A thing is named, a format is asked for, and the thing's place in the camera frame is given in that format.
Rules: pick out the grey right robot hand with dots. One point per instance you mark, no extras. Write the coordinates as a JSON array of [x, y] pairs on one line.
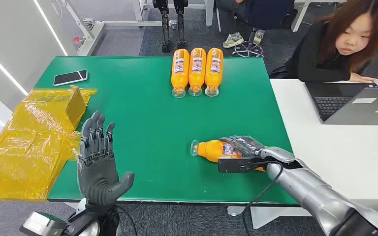
[[249, 145]]

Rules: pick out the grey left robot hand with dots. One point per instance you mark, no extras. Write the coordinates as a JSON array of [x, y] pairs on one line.
[[96, 176]]

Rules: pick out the person's hand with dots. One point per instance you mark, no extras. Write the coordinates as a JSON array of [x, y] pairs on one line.
[[360, 78]]

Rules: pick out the orange juice bottle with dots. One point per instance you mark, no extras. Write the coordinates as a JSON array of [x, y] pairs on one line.
[[196, 68], [180, 70], [213, 68], [211, 150]]

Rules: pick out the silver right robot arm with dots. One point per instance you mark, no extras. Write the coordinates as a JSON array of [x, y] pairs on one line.
[[313, 192]]

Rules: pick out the grey laptop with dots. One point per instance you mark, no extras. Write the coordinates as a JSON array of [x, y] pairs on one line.
[[358, 107]]

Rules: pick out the green table mat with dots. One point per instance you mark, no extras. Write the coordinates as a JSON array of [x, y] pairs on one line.
[[150, 130]]

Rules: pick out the yellow plastic-wrapped box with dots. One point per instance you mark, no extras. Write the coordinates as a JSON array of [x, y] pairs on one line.
[[22, 150]]

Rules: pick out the white table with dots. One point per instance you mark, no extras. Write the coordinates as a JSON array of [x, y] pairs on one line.
[[335, 163]]

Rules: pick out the office chair base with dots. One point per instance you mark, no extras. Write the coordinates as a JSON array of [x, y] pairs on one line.
[[248, 49]]

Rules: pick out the black smartphone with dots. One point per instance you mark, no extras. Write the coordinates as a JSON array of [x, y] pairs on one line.
[[70, 78]]

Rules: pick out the seated person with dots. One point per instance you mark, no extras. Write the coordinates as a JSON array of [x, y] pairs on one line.
[[260, 13]]

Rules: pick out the black robot leg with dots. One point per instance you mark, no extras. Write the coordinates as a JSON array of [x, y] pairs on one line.
[[166, 29], [181, 26]]

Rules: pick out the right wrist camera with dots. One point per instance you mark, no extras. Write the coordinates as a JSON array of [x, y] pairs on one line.
[[238, 164]]

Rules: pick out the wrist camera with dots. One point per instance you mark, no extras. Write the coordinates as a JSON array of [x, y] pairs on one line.
[[238, 164], [44, 224]]

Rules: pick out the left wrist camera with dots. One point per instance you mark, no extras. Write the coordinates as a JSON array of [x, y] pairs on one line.
[[44, 224]]

